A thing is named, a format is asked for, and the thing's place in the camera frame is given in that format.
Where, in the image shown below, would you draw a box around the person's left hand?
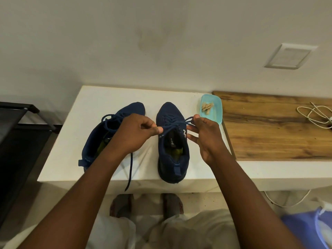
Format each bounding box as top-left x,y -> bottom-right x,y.
111,113 -> 164,157

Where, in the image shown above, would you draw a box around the person's right hand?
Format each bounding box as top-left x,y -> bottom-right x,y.
186,114 -> 232,165

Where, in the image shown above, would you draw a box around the beige cleaning cloth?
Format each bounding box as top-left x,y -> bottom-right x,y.
201,102 -> 215,116

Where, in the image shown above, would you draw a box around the black shoe rack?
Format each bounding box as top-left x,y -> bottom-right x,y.
0,102 -> 63,226

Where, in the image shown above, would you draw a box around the person's right forearm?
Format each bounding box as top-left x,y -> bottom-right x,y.
210,153 -> 305,249

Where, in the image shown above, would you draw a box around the person's left forearm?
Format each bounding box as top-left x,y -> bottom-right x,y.
18,145 -> 131,249

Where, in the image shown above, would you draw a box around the person's left foot grey sock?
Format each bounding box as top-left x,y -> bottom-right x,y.
109,194 -> 134,219

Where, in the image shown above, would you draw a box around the person's foot grey sock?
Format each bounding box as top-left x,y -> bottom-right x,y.
160,193 -> 184,219
109,194 -> 134,219

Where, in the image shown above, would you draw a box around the person's right foot grey sock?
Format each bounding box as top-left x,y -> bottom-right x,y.
160,193 -> 184,219

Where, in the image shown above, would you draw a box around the light blue plastic container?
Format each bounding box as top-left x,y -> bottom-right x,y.
200,93 -> 223,126

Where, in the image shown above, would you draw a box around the brown wooden board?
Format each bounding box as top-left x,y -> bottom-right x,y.
212,91 -> 332,162

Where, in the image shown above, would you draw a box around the white shorts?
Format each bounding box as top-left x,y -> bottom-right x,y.
4,209 -> 240,249

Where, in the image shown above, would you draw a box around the blue plastic bag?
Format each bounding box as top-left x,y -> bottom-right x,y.
281,207 -> 332,249

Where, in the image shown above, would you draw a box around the white spray bottle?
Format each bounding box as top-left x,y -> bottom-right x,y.
317,199 -> 332,244

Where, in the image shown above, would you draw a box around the coiled white charging cable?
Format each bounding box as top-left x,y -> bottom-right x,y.
296,102 -> 332,129

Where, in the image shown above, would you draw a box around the white floor cable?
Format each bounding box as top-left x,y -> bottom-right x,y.
264,189 -> 311,208

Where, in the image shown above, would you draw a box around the white wall switch plate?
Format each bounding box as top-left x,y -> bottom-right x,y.
264,43 -> 319,70

